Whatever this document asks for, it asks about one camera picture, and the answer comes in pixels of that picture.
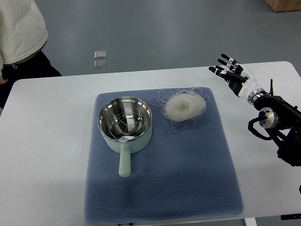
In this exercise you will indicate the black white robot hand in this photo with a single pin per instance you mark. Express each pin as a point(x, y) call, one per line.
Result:
point(240, 79)

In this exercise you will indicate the white vermicelli bundle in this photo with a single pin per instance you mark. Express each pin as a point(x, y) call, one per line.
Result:
point(182, 108)

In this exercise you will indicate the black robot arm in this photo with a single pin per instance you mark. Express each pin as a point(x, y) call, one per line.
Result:
point(277, 121)

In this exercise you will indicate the mint green steel pot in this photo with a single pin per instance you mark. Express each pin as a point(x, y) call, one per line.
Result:
point(125, 148)

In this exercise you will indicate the wooden box corner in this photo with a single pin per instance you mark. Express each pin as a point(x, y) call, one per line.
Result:
point(284, 5)

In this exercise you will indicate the blue textured mat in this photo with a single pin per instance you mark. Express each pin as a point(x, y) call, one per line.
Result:
point(179, 174)

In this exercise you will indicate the lower metal floor plate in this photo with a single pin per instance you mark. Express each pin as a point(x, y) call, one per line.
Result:
point(100, 64)

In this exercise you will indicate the metal floor plate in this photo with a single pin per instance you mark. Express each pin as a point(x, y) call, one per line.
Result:
point(100, 54)
point(100, 64)

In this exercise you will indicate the upper metal floor plate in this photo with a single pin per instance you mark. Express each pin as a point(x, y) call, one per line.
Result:
point(100, 54)

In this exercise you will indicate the person in cream jacket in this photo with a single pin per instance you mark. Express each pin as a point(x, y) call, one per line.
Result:
point(23, 35)

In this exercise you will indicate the wire steaming rack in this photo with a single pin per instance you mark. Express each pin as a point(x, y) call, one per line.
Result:
point(126, 126)

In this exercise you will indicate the black table bracket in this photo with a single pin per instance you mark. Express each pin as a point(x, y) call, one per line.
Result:
point(290, 216)

